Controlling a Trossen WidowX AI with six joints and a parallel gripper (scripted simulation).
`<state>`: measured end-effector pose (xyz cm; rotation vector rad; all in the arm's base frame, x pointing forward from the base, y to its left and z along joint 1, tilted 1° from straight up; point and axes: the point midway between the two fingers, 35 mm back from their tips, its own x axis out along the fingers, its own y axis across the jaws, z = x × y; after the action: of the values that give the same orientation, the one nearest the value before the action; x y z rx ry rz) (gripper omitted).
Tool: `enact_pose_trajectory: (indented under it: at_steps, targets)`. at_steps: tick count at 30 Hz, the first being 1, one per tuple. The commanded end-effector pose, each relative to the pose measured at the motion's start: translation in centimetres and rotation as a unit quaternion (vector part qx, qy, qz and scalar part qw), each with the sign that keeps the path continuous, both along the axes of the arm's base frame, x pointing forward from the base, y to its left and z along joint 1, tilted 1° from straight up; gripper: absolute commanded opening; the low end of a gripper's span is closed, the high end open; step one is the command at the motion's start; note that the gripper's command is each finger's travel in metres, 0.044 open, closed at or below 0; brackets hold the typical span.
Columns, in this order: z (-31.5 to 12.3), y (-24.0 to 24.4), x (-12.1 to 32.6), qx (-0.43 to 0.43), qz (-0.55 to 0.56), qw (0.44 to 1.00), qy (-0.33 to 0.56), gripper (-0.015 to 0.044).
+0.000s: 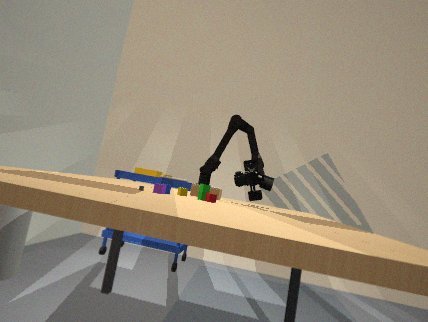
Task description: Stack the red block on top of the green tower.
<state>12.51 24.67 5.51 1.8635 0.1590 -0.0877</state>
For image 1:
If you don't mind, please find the blue block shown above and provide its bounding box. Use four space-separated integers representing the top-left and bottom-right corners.
162 184 171 194

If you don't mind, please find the purple block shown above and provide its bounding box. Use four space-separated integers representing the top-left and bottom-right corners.
153 183 167 194

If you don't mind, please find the red block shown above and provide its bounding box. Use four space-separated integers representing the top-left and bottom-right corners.
205 193 217 203

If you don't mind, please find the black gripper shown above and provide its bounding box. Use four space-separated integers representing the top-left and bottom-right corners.
243 159 263 201

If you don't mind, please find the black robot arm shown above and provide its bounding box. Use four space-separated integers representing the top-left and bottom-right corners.
196 115 274 191

